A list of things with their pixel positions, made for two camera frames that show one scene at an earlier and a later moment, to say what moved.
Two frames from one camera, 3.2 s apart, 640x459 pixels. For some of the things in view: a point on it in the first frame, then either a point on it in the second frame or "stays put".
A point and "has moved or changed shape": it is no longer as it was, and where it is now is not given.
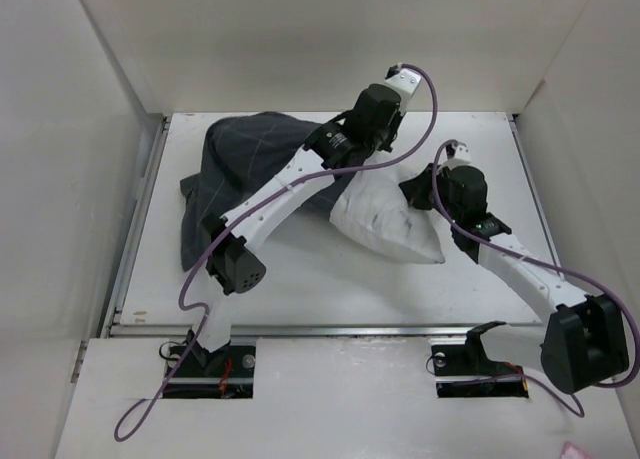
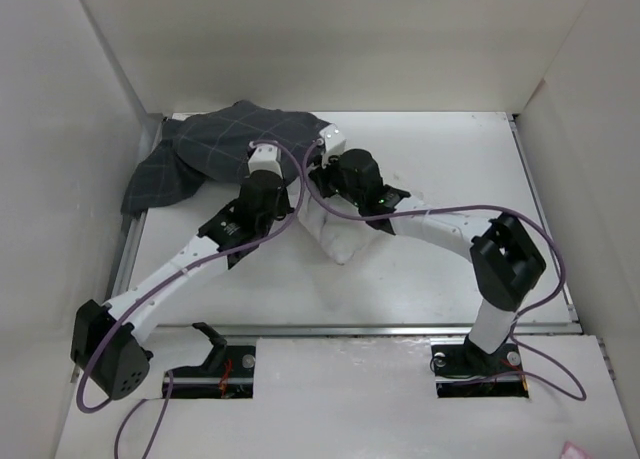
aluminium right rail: (537, 199) stays put
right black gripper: (415, 188) -> (319, 174)
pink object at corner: (571, 451) stays put
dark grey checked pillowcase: (240, 153) has moved or changed shape
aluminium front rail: (316, 331) stays put
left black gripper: (396, 121) -> (285, 208)
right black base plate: (465, 371) stays put
